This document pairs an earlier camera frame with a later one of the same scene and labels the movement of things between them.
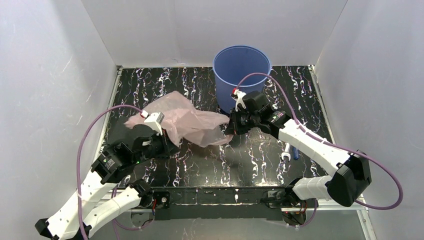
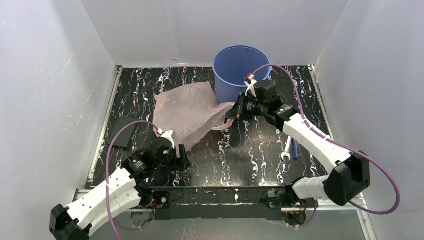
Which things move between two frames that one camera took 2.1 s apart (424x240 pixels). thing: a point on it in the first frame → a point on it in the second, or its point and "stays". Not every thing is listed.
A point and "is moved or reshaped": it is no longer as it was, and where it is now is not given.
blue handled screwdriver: x=295 y=153 stays
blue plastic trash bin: x=231 y=64 stays
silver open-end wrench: x=286 y=152 stays
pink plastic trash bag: x=184 y=121 is moved or reshaped
